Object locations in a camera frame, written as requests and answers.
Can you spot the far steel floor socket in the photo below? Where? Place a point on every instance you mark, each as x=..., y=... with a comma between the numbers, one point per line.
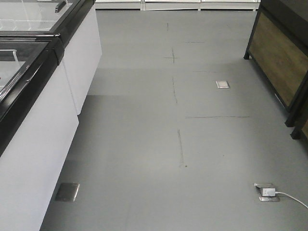
x=222, y=84

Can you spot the near white chest freezer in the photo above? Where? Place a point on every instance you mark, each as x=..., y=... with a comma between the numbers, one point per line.
x=38, y=121

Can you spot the closed steel floor socket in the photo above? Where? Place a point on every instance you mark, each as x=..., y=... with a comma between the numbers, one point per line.
x=67, y=192

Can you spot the white power adapter plug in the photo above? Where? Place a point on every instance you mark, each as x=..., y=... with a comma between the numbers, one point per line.
x=268, y=192

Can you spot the open steel floor socket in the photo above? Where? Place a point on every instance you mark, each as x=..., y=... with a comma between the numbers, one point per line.
x=258, y=186

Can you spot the white supermarket shelf unit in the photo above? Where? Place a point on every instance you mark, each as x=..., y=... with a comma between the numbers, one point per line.
x=160, y=5

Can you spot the wooden black-framed display stand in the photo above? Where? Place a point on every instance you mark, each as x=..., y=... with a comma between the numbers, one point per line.
x=279, y=45

